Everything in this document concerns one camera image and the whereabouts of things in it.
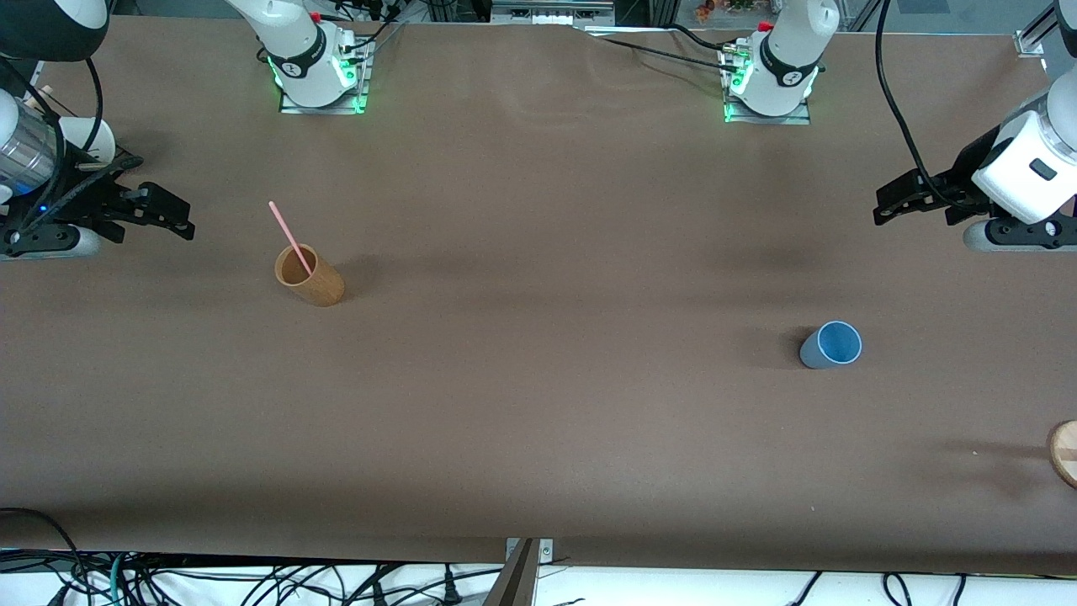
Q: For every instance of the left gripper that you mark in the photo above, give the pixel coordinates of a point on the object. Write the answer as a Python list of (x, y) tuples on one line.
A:
[(964, 171)]

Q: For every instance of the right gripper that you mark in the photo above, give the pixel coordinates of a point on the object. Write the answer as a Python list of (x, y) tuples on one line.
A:
[(82, 196)]

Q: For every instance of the pink chopstick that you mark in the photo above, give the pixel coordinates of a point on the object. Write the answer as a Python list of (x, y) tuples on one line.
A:
[(286, 231)]

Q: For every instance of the blue cup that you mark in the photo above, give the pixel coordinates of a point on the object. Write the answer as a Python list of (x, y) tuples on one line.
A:
[(837, 345)]

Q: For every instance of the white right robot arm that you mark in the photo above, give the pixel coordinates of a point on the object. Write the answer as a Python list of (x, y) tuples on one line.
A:
[(294, 50)]

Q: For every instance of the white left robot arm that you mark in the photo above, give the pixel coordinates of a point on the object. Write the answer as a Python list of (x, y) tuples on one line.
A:
[(782, 59)]

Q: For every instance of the white ceramic cup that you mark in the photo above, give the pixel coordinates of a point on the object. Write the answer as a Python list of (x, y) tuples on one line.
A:
[(92, 135)]

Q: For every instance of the brown wooden cup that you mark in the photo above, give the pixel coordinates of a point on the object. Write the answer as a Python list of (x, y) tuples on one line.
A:
[(320, 286)]

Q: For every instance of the wooden stick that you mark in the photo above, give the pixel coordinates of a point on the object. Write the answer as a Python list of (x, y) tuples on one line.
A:
[(40, 99)]

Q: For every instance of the aluminium corner profile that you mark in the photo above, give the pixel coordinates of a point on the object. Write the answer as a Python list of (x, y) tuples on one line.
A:
[(1039, 34)]

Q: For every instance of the round wooden disc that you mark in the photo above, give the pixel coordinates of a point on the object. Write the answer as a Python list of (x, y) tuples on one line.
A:
[(1065, 454)]

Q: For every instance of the grey power strip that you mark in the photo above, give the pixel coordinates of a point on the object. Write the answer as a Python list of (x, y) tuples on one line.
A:
[(551, 12)]

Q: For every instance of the dark angled bar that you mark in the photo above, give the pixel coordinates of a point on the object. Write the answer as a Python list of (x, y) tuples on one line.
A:
[(513, 581)]

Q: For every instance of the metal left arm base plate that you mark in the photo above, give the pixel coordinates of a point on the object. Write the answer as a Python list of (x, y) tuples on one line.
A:
[(803, 114)]

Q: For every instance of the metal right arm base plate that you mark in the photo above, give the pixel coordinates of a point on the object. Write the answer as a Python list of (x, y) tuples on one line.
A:
[(324, 105)]

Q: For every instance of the metal table edge bracket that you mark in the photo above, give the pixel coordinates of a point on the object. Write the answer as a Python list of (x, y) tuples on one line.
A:
[(545, 551)]

